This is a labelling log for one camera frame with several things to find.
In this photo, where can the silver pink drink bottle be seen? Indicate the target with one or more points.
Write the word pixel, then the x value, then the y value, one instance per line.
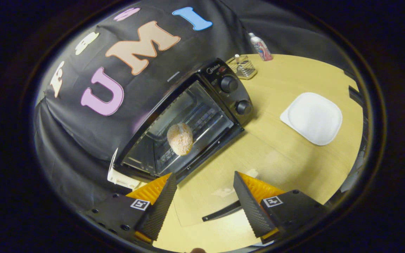
pixel 261 47

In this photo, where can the white square plate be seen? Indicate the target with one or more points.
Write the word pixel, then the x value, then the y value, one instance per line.
pixel 313 117

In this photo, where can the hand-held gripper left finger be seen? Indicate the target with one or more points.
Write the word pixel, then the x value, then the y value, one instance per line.
pixel 158 207

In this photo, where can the black toaster oven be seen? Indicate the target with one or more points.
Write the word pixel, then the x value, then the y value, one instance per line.
pixel 220 89

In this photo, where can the white bread toaster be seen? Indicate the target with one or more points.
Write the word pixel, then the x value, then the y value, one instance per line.
pixel 118 179

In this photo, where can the black chair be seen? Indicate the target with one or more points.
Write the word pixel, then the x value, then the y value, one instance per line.
pixel 350 73
pixel 356 96

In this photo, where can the round breaded patty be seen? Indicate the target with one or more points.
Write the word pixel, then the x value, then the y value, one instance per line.
pixel 180 138

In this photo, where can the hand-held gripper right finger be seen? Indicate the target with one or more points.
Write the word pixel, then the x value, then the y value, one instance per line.
pixel 250 207

